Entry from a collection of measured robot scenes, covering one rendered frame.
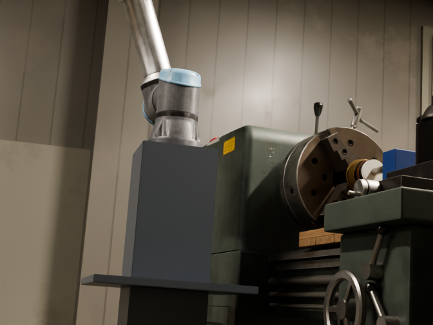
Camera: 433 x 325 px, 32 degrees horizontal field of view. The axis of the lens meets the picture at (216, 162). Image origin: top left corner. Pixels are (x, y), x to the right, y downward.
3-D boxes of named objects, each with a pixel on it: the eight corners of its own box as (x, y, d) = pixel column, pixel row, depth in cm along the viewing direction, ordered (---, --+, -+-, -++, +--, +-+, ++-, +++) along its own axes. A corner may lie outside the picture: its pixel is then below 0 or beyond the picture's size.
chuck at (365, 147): (271, 216, 216) (299, 117, 224) (364, 251, 224) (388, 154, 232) (284, 213, 207) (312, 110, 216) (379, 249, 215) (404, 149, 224)
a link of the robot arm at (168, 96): (161, 108, 197) (165, 59, 200) (149, 119, 210) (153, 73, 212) (204, 115, 201) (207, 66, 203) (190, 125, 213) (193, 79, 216)
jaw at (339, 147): (330, 175, 217) (312, 138, 218) (343, 168, 219) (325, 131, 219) (348, 169, 207) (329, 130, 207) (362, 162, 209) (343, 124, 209)
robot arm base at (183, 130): (151, 142, 194) (154, 106, 195) (142, 153, 208) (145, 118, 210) (207, 149, 197) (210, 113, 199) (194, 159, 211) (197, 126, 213)
